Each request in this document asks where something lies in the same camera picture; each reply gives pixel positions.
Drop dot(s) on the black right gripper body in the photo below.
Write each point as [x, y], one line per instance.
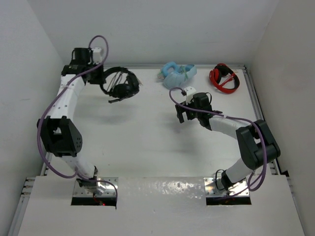
[192, 114]

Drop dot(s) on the black headset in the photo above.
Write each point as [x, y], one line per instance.
[123, 85]

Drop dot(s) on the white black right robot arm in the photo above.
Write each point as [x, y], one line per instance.
[257, 145]

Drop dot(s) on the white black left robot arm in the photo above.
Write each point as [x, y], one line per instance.
[57, 134]

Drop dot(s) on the light blue headphones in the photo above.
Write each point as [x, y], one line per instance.
[174, 75]

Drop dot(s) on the red black headphones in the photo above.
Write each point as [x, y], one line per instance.
[222, 75]

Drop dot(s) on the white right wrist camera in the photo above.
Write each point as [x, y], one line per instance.
[189, 92]

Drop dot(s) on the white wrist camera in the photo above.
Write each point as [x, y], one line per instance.
[189, 92]
[97, 54]

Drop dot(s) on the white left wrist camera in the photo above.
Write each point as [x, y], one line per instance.
[97, 54]

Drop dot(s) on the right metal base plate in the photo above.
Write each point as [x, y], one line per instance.
[215, 189]

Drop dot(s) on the metal base plate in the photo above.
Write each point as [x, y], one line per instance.
[215, 189]
[103, 188]

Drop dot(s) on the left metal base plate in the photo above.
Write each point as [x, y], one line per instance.
[103, 188]

